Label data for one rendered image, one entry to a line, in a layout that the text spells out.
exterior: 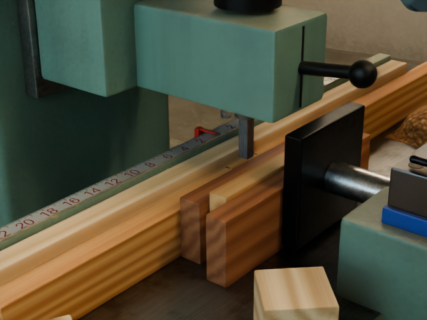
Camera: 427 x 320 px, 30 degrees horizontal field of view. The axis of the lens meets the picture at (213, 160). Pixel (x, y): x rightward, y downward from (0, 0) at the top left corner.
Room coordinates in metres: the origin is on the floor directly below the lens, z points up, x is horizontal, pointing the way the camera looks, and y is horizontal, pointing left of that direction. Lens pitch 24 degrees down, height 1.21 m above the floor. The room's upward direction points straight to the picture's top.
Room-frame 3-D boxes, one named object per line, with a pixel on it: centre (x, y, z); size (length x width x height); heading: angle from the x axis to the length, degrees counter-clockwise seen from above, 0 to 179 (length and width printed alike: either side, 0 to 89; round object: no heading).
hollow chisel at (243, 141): (0.59, -0.03, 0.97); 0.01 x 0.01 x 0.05; 51
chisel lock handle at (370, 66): (0.54, -0.09, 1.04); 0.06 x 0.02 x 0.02; 51
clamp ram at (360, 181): (0.53, -0.11, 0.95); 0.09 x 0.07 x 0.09; 141
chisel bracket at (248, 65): (0.60, -0.01, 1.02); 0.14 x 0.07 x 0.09; 51
